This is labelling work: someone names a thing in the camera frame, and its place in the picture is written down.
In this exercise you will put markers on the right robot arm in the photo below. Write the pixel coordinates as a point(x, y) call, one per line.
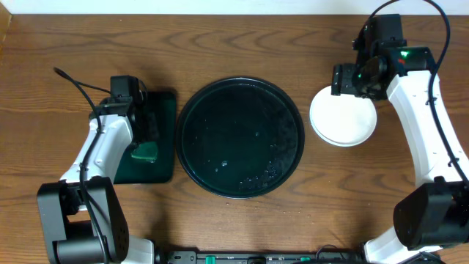
point(435, 215)

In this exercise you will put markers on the round black tray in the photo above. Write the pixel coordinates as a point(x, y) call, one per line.
point(240, 137)

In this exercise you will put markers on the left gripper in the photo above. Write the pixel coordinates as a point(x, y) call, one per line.
point(149, 129)

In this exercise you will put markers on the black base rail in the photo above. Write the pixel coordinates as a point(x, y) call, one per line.
point(320, 257)

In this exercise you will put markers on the green scouring sponge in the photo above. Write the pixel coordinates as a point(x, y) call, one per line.
point(146, 151)

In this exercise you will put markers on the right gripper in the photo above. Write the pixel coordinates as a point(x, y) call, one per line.
point(341, 80)

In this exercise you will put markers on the rectangular black water tray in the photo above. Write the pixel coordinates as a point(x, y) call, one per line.
point(133, 170)

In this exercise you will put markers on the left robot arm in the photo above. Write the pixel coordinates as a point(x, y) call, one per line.
point(81, 217)

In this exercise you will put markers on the white plate with green stain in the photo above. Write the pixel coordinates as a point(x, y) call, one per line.
point(343, 120)

